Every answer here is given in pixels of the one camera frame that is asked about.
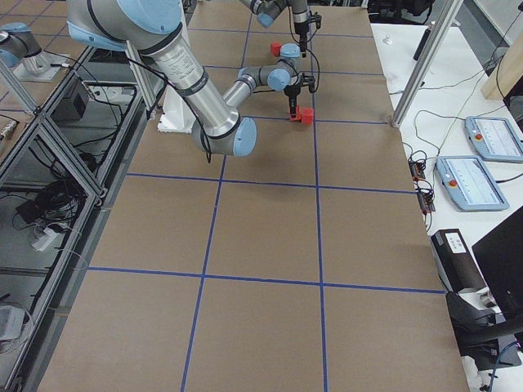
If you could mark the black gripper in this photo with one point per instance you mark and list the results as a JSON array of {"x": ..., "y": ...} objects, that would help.
[
  {"x": 291, "y": 92},
  {"x": 301, "y": 29}
]

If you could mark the red block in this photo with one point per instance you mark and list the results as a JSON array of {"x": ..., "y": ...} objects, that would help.
[
  {"x": 295, "y": 113},
  {"x": 275, "y": 48},
  {"x": 307, "y": 116}
]

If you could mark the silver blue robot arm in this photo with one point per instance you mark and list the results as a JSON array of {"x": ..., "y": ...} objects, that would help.
[
  {"x": 154, "y": 28},
  {"x": 268, "y": 11}
]

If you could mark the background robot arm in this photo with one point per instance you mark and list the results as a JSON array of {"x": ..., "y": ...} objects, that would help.
[{"x": 18, "y": 43}]

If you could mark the near teach pendant tablet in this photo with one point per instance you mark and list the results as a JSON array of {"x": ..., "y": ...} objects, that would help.
[{"x": 470, "y": 184}]

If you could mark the teach pendant tablet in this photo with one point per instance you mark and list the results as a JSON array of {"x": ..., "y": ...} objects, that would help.
[
  {"x": 470, "y": 184},
  {"x": 494, "y": 139}
]

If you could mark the far teach pendant tablet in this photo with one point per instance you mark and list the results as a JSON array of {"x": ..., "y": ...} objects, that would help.
[{"x": 494, "y": 139}]

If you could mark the black box with label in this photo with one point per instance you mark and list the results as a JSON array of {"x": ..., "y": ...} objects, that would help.
[{"x": 456, "y": 267}]

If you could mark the black monitor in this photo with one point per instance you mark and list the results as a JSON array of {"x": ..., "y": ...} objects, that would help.
[{"x": 499, "y": 256}]

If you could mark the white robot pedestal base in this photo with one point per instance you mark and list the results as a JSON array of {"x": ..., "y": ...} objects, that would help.
[{"x": 176, "y": 115}]

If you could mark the aluminium frame post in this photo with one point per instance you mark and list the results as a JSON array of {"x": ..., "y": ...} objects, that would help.
[{"x": 427, "y": 55}]

